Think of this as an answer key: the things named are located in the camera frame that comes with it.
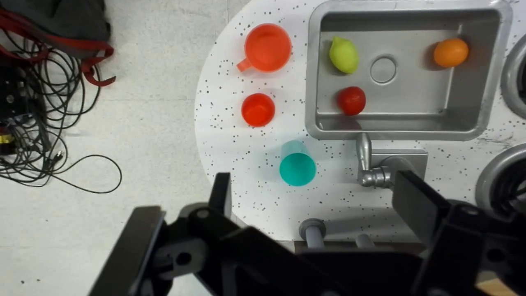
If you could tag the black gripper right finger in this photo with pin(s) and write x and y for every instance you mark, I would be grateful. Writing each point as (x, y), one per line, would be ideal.
(460, 240)

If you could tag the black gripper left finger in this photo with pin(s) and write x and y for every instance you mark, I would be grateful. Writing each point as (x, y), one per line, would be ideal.
(148, 246)

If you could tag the light blue plastic cup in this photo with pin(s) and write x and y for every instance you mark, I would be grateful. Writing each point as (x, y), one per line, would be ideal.
(298, 166)

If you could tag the orange plastic mug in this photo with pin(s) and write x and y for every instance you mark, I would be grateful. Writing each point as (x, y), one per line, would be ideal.
(266, 47)

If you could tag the black coil stove burner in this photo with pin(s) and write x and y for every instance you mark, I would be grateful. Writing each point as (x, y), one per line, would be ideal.
(518, 75)
(506, 181)

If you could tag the silver toy faucet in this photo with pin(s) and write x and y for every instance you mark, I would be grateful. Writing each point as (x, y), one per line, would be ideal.
(375, 176)

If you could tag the wooden toy kitchen unit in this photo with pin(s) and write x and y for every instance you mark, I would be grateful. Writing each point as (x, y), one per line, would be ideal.
(230, 153)

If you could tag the metal toy sink basin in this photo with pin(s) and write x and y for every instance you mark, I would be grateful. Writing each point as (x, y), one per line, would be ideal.
(416, 92)

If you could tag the red toy tomato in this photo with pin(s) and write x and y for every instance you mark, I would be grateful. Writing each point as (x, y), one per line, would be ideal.
(350, 100)
(258, 108)

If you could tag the orange toy fruit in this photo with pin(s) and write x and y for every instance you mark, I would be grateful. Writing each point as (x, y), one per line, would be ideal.
(450, 52)

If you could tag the yellow-green toy lemon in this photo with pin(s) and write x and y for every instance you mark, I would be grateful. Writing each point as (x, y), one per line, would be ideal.
(344, 54)

